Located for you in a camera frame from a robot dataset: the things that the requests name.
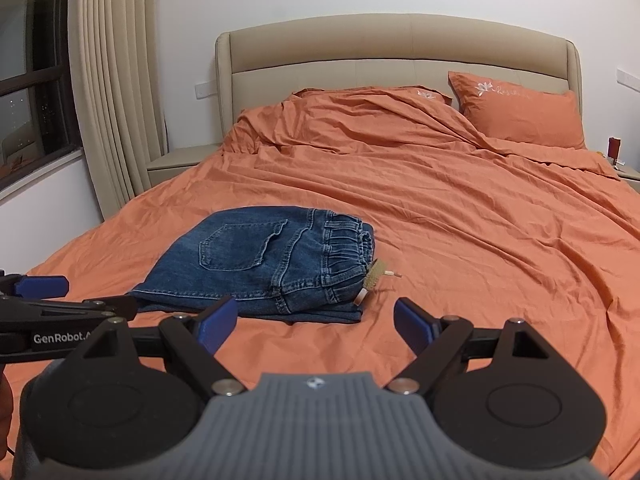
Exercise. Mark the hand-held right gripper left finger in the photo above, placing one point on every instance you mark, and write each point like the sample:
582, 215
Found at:
220, 322

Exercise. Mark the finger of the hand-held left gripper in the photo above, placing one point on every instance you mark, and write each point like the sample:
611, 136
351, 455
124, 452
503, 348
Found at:
112, 306
42, 286

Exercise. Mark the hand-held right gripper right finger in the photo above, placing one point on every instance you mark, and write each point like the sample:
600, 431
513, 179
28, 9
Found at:
407, 325

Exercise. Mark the blue denim pants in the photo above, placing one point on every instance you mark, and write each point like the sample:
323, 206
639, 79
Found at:
250, 260

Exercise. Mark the beige hang tag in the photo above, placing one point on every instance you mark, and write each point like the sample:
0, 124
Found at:
375, 274

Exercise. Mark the orange duvet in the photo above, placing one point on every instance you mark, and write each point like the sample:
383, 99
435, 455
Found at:
450, 240

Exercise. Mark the beige nightstand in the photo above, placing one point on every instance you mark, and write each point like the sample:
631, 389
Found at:
180, 160
631, 172

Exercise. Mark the beige pleated curtain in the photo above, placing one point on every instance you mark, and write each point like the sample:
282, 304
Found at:
115, 85

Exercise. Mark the dark framed window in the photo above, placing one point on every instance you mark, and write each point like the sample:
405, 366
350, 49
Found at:
35, 60

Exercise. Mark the orange pillow with flower print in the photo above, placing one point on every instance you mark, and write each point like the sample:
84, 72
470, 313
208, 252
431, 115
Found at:
520, 110

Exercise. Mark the small red box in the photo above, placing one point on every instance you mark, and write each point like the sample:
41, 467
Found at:
614, 148

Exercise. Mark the beige upholstered headboard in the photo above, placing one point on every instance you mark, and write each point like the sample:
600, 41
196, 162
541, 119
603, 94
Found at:
350, 55

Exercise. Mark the white wall plate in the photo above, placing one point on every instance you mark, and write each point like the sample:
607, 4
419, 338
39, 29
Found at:
629, 77
205, 91

